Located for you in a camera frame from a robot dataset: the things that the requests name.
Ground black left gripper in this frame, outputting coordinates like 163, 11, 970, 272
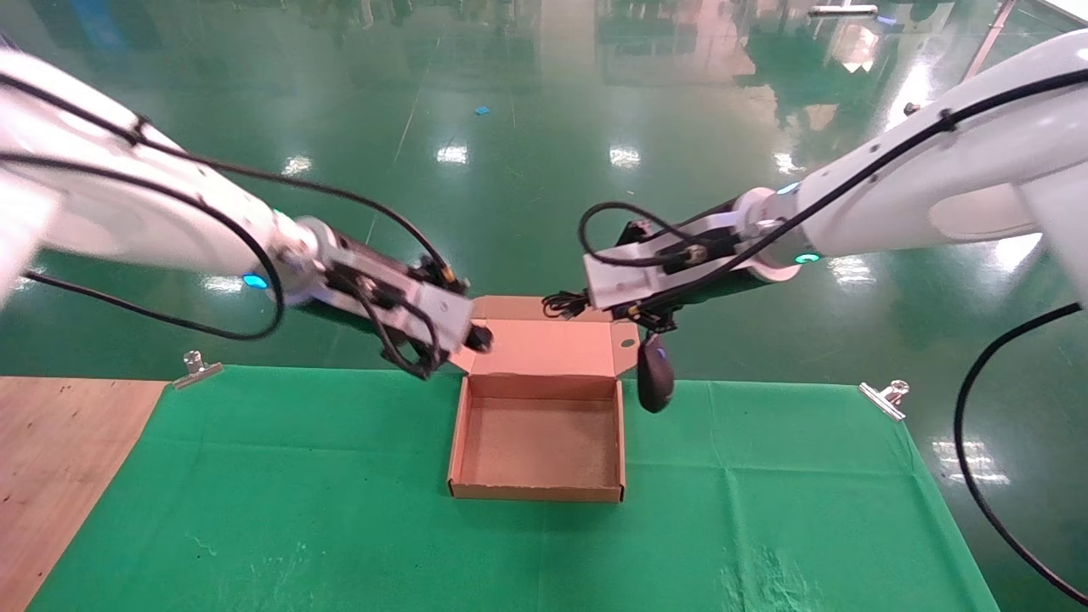
314, 285, 496, 355

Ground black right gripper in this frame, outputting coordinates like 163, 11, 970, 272
625, 200, 770, 334

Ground black computer mouse with cable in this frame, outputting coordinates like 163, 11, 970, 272
541, 289, 678, 416

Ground open flat cardboard box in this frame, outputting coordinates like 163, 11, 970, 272
446, 295, 644, 504

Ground green table cloth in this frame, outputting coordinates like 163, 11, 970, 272
25, 365, 1004, 612

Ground silver binder clip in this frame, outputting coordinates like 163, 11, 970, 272
173, 350, 224, 392
857, 379, 910, 422

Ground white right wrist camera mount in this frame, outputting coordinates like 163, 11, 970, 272
582, 229, 740, 311

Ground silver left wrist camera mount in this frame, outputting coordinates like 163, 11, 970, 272
327, 242, 477, 362

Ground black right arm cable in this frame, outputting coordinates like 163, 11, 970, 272
629, 68, 1088, 315
954, 302, 1088, 606
578, 201, 706, 269

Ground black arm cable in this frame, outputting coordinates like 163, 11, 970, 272
629, 68, 1088, 315
578, 201, 706, 269
0, 72, 464, 286
954, 302, 1088, 606
0, 153, 286, 341

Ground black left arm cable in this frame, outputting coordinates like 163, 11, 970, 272
0, 153, 286, 341
0, 72, 464, 286

